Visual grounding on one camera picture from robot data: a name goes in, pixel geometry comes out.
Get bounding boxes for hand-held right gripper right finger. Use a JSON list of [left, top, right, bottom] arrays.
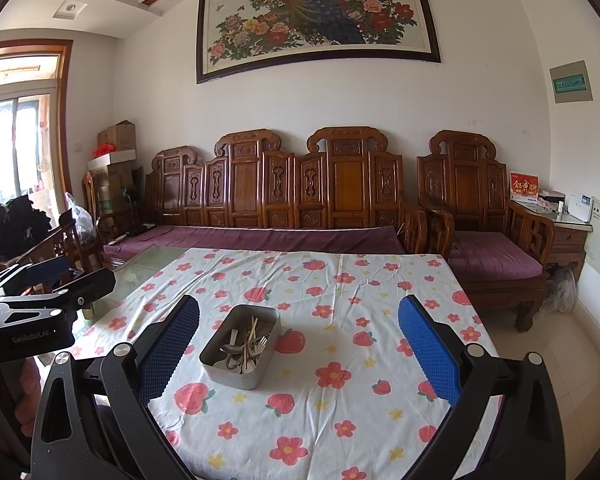
[[397, 294, 566, 480]]

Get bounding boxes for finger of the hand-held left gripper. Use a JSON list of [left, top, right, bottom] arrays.
[[0, 255, 74, 297], [27, 269, 117, 317]]

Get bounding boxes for person's left hand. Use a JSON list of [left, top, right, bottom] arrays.
[[0, 360, 43, 416]]

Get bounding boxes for white tabletop device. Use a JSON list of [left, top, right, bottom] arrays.
[[569, 194, 593, 222]]

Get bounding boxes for grey plastic bag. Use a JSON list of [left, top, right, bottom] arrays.
[[545, 266, 578, 313]]

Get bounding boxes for metal spoon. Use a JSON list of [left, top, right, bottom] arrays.
[[219, 329, 241, 357]]

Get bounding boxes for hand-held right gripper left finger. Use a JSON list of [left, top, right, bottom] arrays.
[[30, 294, 201, 480]]

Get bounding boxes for white flat box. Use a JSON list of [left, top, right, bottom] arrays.
[[87, 150, 138, 171]]

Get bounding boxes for ceiling light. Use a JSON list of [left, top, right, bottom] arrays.
[[52, 1, 87, 19]]

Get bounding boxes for white ladle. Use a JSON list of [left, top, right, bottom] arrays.
[[240, 316, 262, 375]]

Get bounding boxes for wooden side table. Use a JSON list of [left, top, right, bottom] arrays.
[[510, 200, 593, 281]]

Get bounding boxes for clear plastic bag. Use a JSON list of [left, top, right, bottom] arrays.
[[64, 192, 98, 243]]

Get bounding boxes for stacked cardboard boxes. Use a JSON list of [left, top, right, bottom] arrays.
[[92, 162, 146, 216]]

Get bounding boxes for framed peacock painting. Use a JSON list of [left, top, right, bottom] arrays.
[[196, 0, 442, 85]]

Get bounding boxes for wooden framed sliding door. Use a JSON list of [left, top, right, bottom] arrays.
[[0, 39, 76, 206]]

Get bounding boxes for brown cardboard box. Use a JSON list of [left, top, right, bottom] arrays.
[[97, 120, 137, 152]]

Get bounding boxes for carved wooden armchair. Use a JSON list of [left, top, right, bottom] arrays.
[[416, 130, 556, 333]]

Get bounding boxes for red desk calendar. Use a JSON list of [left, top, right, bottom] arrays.
[[510, 171, 540, 203]]

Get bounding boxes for purple armchair cushion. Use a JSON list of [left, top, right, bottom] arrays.
[[450, 231, 545, 281]]

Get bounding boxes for wooden dining chair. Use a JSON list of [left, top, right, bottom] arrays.
[[2, 210, 106, 291]]

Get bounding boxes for wall electrical panel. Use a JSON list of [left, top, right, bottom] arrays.
[[549, 60, 594, 104]]

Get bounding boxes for carved wooden sofa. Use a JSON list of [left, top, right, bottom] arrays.
[[142, 127, 428, 256]]

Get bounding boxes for rectangular metal container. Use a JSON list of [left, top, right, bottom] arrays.
[[199, 304, 282, 391]]

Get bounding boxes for purple sofa cushion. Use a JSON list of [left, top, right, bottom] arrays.
[[102, 225, 408, 271]]

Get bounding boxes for floral tablecloth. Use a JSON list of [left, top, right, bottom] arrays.
[[72, 247, 506, 480]]

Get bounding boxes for black clothing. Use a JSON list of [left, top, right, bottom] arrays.
[[0, 197, 53, 271]]

